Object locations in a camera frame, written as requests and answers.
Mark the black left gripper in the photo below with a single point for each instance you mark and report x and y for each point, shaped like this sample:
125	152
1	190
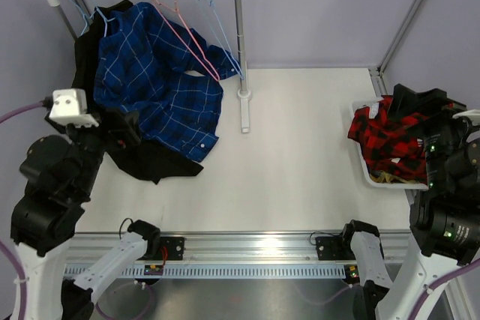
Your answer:
127	122

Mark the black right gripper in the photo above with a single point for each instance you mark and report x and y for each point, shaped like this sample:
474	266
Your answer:
434	103

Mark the red black checked shirt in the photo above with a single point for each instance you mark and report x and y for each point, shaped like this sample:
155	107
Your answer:
385	145

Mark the yellow plaid shirt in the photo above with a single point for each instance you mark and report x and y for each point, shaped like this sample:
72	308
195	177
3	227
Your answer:
386	178

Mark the light blue wire hanger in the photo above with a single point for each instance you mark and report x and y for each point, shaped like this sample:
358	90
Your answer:
209	13

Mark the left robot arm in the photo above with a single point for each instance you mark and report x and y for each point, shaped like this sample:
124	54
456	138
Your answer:
61	171

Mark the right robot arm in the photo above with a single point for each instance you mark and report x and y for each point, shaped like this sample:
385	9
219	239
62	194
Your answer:
443	219

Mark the blue plaid shirt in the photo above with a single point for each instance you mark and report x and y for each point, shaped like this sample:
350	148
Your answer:
196	105

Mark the blue hanger on rack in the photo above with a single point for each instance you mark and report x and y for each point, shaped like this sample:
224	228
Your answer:
85	17
105	19

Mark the black garment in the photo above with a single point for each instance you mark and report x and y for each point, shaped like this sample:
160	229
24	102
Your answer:
150	162

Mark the white perforated basket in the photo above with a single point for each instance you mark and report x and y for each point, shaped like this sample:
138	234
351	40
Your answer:
358	104

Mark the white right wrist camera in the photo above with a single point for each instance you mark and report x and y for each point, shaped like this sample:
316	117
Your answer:
473	115

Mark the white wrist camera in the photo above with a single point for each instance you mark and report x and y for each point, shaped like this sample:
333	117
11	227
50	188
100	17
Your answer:
69	107
473	115

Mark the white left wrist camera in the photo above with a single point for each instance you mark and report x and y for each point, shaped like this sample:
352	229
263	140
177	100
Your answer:
69	107

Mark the aluminium mounting rail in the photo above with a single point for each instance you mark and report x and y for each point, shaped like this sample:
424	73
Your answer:
213	247

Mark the white slotted cable duct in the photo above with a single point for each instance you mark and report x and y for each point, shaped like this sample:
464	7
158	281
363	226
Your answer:
199	271

